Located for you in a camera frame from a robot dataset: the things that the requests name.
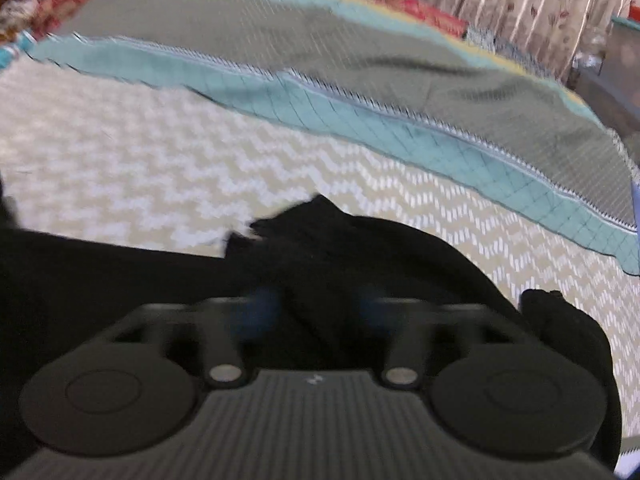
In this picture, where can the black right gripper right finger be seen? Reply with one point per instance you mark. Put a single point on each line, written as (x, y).
(487, 382)

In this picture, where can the black pants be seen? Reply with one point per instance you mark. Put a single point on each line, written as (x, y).
(315, 406)

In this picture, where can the patchwork quilt bedspread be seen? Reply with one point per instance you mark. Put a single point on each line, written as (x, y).
(165, 124)

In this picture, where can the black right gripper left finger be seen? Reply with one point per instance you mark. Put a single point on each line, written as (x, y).
(139, 381)

